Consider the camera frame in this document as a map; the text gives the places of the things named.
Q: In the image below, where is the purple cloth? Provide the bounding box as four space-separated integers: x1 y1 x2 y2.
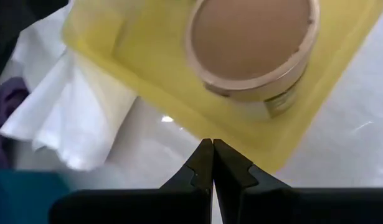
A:
0 77 30 170

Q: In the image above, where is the white cloth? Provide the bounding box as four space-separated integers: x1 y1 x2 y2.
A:
0 2 139 172

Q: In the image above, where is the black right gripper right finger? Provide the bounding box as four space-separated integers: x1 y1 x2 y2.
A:
212 138 383 224

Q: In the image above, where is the beige lid spice jar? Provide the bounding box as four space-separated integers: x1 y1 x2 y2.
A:
184 0 321 121

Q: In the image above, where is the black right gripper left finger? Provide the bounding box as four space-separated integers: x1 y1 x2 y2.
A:
49 138 214 224

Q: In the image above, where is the teal plastic tray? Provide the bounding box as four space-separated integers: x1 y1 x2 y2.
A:
0 169 73 224

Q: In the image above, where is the yellow plastic tray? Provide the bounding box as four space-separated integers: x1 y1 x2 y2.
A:
62 0 383 174

